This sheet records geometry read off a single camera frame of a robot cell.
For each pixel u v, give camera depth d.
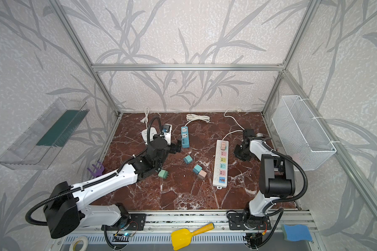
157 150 0.56
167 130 0.65
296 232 0.69
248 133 0.78
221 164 0.91
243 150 0.81
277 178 0.47
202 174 0.87
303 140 0.62
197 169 0.89
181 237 0.69
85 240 0.69
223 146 0.94
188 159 0.93
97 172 0.91
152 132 1.06
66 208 0.39
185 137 1.05
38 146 0.64
